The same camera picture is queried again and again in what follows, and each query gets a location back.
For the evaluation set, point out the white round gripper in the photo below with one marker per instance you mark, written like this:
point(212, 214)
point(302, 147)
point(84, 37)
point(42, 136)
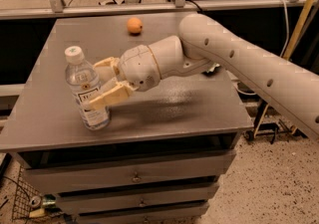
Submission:
point(138, 66)

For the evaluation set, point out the clear plastic tea bottle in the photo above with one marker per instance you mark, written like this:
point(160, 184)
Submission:
point(84, 82)

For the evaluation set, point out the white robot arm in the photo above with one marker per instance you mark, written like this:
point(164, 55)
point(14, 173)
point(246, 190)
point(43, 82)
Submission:
point(200, 43)

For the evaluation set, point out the orange fruit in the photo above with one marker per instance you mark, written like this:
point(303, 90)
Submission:
point(134, 25)

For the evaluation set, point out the grey drawer cabinet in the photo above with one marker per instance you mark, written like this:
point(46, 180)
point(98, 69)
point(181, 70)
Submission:
point(161, 154)

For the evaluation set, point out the green snack bag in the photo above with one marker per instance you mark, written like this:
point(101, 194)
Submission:
point(211, 69)

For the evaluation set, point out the green drink can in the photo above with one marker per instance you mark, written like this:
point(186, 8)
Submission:
point(46, 202)

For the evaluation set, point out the wire mesh basket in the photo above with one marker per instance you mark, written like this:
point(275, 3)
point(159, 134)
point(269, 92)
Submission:
point(21, 209)

